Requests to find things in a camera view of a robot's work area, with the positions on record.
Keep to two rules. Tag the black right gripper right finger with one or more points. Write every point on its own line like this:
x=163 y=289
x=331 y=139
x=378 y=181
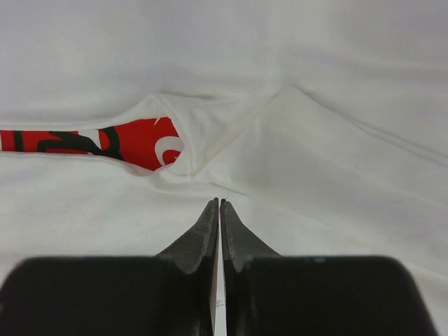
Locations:
x=239 y=243

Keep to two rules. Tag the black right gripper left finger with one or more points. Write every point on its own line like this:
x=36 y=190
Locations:
x=196 y=246

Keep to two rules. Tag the white t-shirt red print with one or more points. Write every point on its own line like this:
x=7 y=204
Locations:
x=323 y=122

